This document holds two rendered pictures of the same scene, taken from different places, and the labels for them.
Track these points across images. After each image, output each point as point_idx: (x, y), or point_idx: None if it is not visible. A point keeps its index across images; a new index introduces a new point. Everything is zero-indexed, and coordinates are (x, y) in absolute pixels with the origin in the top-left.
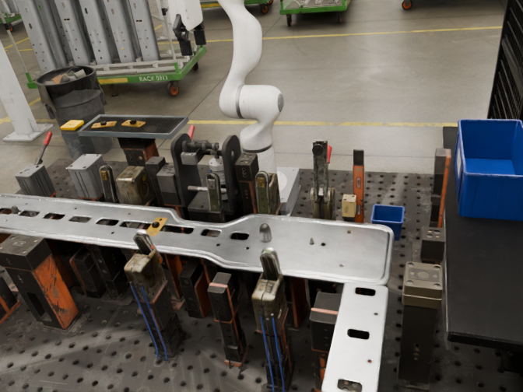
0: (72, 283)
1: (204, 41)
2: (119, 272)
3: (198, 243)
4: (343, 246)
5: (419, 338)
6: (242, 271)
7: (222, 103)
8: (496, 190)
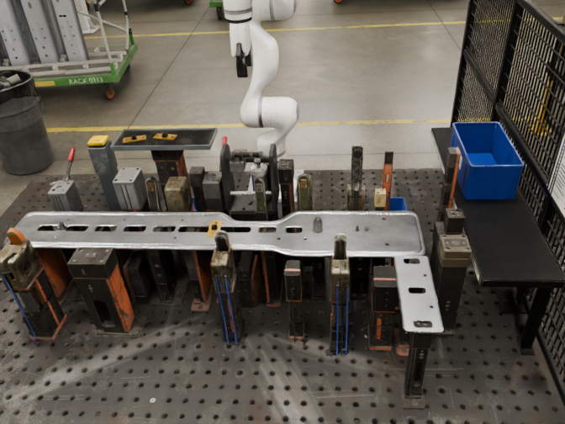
0: None
1: (250, 63)
2: (169, 276)
3: (261, 239)
4: (382, 230)
5: (451, 292)
6: (307, 257)
7: (245, 113)
8: (493, 177)
